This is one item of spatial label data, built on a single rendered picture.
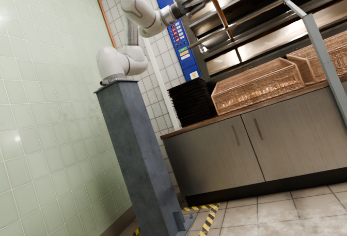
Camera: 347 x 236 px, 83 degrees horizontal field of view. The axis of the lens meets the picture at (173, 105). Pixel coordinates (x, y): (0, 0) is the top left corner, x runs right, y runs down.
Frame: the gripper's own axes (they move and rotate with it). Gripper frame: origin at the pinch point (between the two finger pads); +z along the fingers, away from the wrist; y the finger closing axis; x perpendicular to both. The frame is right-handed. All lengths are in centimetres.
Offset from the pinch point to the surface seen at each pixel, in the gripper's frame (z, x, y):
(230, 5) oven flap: 8, -76, -21
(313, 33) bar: 40, -31, 34
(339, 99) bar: 39, -31, 71
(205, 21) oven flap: -16, -79, -20
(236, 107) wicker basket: -12, -41, 58
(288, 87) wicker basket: 21, -42, 57
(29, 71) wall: -119, 15, -8
